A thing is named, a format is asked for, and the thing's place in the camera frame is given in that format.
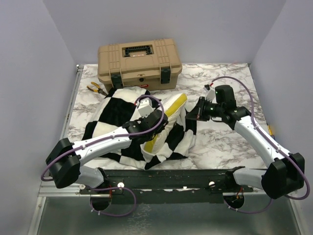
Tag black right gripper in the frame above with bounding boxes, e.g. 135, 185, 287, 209
185, 96, 224, 121

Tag white pillow yellow edge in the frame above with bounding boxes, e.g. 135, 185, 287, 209
141, 93, 187, 154

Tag black white checkered pillowcase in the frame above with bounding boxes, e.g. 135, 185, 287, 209
83, 87, 197, 170

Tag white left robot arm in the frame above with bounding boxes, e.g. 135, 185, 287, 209
46, 110, 168, 193

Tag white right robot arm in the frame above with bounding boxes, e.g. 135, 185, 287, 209
186, 85, 305, 199

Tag tan plastic toolbox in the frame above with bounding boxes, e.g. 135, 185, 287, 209
97, 39, 182, 91

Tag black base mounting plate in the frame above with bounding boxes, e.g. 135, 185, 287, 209
48, 167, 255, 204

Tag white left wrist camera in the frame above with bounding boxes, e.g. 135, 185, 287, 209
136, 98, 154, 118

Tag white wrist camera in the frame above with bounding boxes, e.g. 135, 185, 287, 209
204, 83, 216, 103
136, 98, 154, 118

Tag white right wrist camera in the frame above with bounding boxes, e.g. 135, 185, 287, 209
204, 83, 216, 103

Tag yellow handled pliers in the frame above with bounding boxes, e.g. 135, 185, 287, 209
87, 82, 108, 96

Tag aluminium left side rail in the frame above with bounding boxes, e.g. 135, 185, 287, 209
59, 65, 84, 140

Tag aluminium rail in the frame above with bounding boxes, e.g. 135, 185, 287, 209
38, 173, 298, 197
59, 65, 84, 140

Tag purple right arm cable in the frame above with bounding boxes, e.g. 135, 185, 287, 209
204, 76, 311, 214

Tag aluminium front rail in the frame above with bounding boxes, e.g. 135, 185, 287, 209
38, 173, 298, 197

